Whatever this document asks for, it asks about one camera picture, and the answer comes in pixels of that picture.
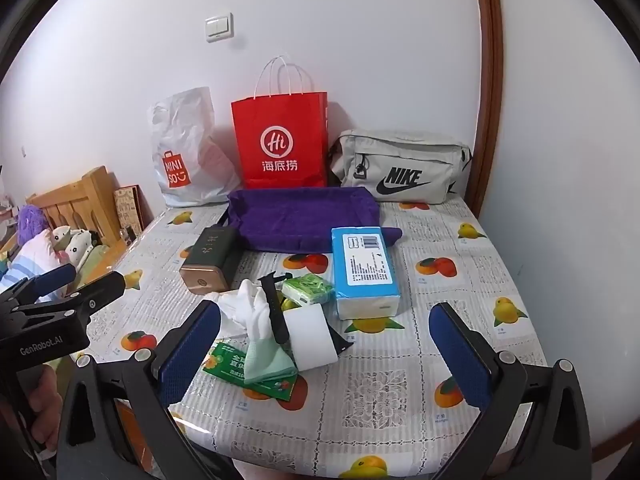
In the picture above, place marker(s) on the purple towel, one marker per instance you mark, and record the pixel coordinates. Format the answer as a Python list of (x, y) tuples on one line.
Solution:
[(300, 215)]

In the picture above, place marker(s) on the small green tissue pack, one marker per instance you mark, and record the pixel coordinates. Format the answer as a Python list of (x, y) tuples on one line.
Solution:
[(307, 290)]

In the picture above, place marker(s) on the dark green gold box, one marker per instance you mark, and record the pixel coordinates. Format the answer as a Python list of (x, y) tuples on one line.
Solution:
[(210, 255)]

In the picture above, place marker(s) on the blue tissue pack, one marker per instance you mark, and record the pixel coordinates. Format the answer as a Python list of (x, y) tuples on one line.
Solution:
[(362, 270)]

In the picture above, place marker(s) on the white plastic shopping bag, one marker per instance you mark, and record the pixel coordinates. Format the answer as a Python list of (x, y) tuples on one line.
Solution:
[(185, 130)]

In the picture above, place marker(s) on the white mesh bag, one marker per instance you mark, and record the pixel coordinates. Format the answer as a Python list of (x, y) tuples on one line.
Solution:
[(231, 326)]

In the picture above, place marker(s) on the white light switch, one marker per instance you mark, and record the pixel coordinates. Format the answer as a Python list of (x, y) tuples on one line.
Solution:
[(219, 28)]

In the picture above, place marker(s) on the patterned book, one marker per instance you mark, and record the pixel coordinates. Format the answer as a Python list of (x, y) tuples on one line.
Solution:
[(131, 210)]

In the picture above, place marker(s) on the small black bottle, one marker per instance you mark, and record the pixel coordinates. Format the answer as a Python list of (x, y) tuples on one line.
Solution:
[(131, 234)]

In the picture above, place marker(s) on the white knotted cloth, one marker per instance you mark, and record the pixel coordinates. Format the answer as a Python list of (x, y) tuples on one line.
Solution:
[(226, 302)]

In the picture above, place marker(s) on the wooden bed headboard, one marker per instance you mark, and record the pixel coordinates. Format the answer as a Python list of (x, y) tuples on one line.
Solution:
[(75, 200)]

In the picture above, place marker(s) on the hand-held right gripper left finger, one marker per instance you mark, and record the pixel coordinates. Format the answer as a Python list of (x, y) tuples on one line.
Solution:
[(190, 355)]

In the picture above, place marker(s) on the red paper shopping bag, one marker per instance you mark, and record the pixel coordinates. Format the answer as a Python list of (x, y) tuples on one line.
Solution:
[(280, 125)]

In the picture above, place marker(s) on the wooden bedside ledge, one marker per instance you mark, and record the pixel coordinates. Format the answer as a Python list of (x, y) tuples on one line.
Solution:
[(107, 260)]

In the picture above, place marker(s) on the person's left hand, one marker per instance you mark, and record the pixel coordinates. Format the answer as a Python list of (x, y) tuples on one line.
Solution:
[(46, 402)]

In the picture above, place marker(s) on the brown wooden door frame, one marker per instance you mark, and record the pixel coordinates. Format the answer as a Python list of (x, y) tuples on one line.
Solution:
[(487, 60)]

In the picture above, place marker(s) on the white plush toy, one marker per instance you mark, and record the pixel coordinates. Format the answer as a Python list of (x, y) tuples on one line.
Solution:
[(61, 236), (80, 250)]

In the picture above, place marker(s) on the purple plush toy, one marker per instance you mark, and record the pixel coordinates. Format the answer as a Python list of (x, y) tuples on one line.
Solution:
[(32, 222)]

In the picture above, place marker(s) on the fruit print tablecloth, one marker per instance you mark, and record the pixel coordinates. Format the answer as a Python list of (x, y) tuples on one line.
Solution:
[(400, 385)]

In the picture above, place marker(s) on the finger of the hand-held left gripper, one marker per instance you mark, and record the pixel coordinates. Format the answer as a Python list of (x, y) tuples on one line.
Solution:
[(100, 292), (50, 280)]

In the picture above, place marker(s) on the white sponge block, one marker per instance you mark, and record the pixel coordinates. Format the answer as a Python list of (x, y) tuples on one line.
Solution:
[(310, 335)]

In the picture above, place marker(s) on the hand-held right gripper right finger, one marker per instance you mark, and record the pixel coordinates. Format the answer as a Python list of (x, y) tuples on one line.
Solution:
[(460, 355)]

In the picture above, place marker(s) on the white glove with green cuff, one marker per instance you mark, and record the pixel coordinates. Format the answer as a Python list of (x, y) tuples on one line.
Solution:
[(262, 355)]

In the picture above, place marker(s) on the grey waist bag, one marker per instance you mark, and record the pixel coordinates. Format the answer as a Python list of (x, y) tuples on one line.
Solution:
[(400, 155)]

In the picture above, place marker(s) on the printed wet wipe packet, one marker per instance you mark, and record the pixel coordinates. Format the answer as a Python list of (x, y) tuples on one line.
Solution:
[(225, 365)]

